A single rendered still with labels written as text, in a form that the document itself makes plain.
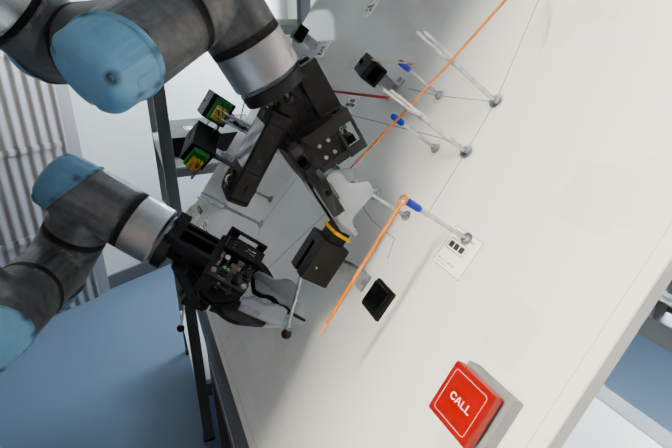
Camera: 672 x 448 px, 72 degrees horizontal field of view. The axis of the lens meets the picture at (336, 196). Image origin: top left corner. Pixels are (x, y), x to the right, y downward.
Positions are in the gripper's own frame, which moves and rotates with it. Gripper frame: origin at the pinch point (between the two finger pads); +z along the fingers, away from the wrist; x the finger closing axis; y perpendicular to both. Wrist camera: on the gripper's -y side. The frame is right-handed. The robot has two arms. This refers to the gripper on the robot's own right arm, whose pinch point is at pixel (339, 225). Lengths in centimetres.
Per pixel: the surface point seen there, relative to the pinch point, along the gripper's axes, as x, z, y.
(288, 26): 94, -7, 30
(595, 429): -13, 52, 15
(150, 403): 114, 90, -93
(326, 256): -2.2, 1.1, -3.7
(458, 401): -25.1, 5.0, -2.4
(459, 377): -23.9, 4.4, -1.0
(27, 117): 213, -18, -76
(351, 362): -8.2, 11.7, -8.8
